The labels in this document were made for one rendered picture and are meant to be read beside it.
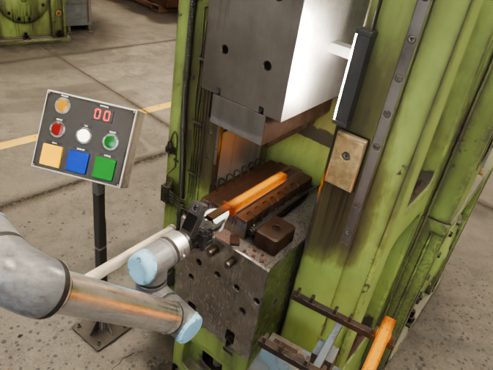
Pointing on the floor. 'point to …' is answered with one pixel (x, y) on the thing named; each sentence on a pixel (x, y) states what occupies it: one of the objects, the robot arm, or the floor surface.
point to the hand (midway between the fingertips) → (224, 210)
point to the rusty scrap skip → (161, 5)
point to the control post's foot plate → (95, 337)
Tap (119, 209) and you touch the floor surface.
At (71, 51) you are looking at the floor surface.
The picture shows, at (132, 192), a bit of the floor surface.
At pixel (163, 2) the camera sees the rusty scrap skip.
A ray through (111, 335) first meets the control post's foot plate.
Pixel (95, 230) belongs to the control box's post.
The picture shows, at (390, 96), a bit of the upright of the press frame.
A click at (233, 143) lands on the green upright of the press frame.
